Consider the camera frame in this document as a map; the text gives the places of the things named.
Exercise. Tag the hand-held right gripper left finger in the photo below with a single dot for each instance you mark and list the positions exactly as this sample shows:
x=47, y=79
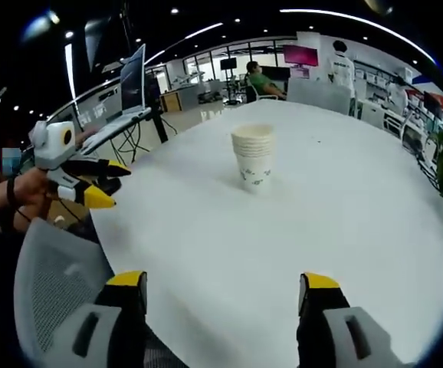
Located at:
x=91, y=329

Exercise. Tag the person's left hand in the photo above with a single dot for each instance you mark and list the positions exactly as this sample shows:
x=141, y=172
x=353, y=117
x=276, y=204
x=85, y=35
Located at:
x=31, y=188

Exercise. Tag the silver laptop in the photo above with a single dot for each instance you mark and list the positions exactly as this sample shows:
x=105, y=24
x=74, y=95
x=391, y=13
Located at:
x=132, y=80

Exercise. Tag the black laptop stand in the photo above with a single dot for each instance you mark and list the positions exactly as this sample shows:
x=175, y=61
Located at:
x=159, y=128

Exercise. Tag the straight ceiling light strip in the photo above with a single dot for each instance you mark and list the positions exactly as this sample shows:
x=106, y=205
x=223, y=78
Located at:
x=71, y=73

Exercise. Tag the brown cabinet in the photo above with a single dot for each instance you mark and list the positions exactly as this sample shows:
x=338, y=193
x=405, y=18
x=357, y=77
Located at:
x=171, y=101

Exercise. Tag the black wristband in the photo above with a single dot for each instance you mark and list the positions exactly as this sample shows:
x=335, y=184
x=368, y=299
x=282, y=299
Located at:
x=10, y=189

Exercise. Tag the grey mesh office chair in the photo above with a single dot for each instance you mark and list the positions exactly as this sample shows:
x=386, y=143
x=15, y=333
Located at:
x=53, y=276

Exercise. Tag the curved ceiling light strip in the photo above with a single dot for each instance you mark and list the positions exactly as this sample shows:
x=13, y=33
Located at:
x=321, y=12

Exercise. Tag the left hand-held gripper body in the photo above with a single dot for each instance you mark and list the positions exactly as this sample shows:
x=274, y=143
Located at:
x=53, y=145

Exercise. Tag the pink display screen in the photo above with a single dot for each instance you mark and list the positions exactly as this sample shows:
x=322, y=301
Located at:
x=300, y=55

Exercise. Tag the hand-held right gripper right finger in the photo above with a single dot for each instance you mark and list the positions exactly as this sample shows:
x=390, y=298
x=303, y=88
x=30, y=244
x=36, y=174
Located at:
x=344, y=333

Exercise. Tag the paper cup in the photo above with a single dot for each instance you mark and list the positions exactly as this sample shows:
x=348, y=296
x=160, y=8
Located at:
x=254, y=168

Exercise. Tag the white table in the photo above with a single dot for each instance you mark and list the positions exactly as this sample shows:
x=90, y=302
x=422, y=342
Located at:
x=283, y=230

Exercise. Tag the black monitor on stand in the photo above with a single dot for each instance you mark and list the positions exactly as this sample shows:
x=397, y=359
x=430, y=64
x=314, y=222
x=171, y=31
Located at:
x=228, y=63

